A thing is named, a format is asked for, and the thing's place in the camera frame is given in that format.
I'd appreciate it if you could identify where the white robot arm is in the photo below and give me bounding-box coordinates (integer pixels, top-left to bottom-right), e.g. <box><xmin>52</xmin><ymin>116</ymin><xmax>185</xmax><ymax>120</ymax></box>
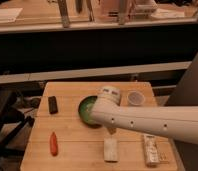
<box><xmin>90</xmin><ymin>86</ymin><xmax>198</xmax><ymax>144</ymax></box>

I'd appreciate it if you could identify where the white rectangular sponge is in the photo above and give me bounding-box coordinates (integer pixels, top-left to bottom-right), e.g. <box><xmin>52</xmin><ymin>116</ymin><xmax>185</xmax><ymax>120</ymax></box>
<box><xmin>104</xmin><ymin>138</ymin><xmax>118</xmax><ymax>162</ymax></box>

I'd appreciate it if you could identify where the green bowl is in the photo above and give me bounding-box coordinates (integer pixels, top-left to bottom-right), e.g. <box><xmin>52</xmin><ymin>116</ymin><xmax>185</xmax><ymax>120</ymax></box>
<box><xmin>78</xmin><ymin>96</ymin><xmax>100</xmax><ymax>127</ymax></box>

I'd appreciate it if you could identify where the white plastic cup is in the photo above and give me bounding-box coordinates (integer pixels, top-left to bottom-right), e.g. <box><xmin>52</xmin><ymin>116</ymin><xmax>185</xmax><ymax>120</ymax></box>
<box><xmin>127</xmin><ymin>91</ymin><xmax>145</xmax><ymax>106</ymax></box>

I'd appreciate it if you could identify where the white tube bottle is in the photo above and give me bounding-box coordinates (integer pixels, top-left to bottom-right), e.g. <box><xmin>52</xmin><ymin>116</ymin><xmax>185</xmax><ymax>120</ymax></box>
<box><xmin>143</xmin><ymin>134</ymin><xmax>160</xmax><ymax>167</ymax></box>

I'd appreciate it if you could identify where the orange toy carrot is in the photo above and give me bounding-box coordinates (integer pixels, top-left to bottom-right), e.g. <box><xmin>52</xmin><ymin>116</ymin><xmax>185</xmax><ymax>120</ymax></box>
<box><xmin>50</xmin><ymin>132</ymin><xmax>58</xmax><ymax>156</ymax></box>

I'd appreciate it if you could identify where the black rectangular block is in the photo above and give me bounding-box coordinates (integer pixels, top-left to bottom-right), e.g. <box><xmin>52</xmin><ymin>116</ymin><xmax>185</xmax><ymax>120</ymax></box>
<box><xmin>48</xmin><ymin>96</ymin><xmax>58</xmax><ymax>114</ymax></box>

